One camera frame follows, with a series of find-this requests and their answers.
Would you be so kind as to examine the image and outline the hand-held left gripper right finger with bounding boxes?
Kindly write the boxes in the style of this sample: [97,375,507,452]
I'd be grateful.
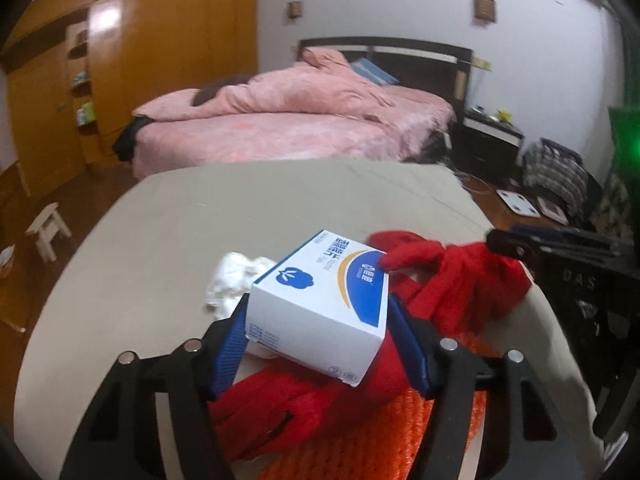
[389,293,608,480]

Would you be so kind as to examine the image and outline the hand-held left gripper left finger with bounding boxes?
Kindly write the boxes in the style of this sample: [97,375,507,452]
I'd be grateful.
[60,294,251,480]

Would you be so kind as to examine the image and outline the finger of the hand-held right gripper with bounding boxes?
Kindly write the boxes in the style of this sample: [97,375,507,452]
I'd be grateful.
[486,229,640,271]
[507,224,626,248]

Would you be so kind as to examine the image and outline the red knit glove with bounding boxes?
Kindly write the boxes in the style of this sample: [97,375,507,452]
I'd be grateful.
[210,330,426,461]
[380,231,533,333]

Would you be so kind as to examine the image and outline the white and blue carton box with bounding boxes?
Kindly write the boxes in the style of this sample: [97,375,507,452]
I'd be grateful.
[246,230,392,388]

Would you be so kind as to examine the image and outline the bathroom scale with brown centre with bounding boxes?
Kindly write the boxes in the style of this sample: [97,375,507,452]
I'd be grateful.
[537,197,570,226]

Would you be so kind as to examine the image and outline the white bathroom scale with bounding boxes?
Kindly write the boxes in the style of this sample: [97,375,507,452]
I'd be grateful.
[495,189,542,218]

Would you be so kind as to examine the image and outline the plaid cloth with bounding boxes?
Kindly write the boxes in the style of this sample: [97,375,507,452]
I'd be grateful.
[522,139,591,216]

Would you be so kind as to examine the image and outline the white crumpled tissue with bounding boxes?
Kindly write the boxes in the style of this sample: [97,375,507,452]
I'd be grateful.
[202,252,281,361]

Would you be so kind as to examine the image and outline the orange mesh bag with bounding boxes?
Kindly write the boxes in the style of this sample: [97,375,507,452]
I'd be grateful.
[257,330,488,480]

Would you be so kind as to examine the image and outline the dark nightstand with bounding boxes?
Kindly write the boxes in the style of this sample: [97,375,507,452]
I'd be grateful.
[457,107,526,181]

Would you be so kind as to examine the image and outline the grey tablecloth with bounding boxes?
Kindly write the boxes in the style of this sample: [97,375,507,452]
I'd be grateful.
[15,159,608,480]

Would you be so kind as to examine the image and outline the dark wooden headboard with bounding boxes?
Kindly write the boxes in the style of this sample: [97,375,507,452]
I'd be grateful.
[298,36,473,111]

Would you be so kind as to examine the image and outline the white wooden stool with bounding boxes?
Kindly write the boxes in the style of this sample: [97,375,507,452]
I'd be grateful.
[26,202,72,263]

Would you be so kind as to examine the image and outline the blue pillow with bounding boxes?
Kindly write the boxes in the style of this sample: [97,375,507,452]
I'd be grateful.
[350,57,401,86]

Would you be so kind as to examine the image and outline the bed with pink sheet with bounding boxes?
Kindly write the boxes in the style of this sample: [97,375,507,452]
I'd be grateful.
[132,85,458,178]

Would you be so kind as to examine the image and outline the black cloth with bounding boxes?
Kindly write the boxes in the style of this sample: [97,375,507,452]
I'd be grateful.
[112,116,151,163]

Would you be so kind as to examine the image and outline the pink duvet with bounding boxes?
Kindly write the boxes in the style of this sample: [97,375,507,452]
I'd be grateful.
[132,47,401,121]

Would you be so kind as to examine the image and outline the dark brown cloth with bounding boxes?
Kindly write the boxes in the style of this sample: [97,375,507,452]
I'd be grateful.
[192,74,251,107]

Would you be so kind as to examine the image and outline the wooden wardrobe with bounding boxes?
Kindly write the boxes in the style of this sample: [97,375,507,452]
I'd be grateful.
[0,0,261,198]

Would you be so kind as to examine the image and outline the white floor cable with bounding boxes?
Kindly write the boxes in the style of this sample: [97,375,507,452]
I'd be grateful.
[452,170,496,196]

